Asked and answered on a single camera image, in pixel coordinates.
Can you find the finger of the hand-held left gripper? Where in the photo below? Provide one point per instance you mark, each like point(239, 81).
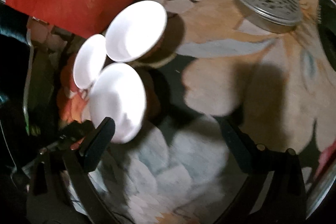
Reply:
point(71, 134)

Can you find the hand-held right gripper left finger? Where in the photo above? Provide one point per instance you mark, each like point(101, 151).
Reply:
point(101, 140)

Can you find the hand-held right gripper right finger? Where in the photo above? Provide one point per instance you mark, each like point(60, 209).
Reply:
point(236, 146)

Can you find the white bowl with red outside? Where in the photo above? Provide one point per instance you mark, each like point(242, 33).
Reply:
point(89, 61)
point(118, 98)
point(136, 29)

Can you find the dark teal blanket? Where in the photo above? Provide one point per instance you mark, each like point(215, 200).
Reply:
point(10, 24)

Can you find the black slipper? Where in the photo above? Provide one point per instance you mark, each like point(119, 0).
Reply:
point(329, 35)

